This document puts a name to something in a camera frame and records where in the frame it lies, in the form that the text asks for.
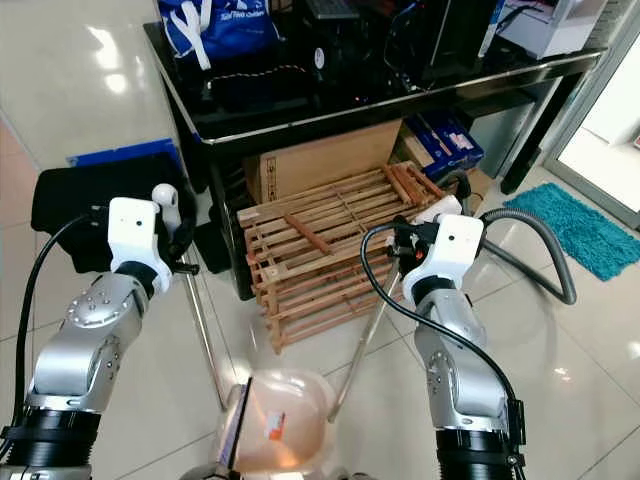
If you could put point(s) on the blue printed box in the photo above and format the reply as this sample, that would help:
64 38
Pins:
445 140

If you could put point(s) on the black computer case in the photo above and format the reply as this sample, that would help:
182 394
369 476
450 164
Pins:
335 50

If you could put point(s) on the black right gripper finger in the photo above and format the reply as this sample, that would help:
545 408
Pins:
403 235

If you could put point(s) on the teal shaggy floor mat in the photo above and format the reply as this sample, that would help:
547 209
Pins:
580 225

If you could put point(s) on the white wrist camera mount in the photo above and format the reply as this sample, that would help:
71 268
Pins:
450 250
132 235

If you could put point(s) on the black glossy shelf table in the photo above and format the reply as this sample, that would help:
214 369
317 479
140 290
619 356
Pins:
360 110

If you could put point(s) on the blue flat board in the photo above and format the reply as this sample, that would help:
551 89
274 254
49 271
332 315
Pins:
120 153

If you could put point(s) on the white carton box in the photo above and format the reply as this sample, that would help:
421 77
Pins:
555 25

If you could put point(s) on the broom with metal stick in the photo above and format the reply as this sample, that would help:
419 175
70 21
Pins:
165 196

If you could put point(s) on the brown cardboard box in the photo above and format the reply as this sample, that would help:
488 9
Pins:
320 160

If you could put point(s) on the black soft bag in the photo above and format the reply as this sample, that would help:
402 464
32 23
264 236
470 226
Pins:
75 195

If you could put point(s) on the wooden slat crate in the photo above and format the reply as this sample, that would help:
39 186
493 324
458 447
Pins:
320 260

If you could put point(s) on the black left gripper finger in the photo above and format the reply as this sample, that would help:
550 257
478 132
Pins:
190 235

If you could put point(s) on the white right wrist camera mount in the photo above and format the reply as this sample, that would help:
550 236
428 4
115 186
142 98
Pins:
450 250

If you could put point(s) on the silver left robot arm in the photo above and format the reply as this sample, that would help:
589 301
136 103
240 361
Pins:
80 340

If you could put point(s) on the blue white tote bag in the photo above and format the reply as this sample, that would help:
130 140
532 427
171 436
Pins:
215 30

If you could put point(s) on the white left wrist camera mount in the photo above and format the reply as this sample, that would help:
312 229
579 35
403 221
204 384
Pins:
132 235

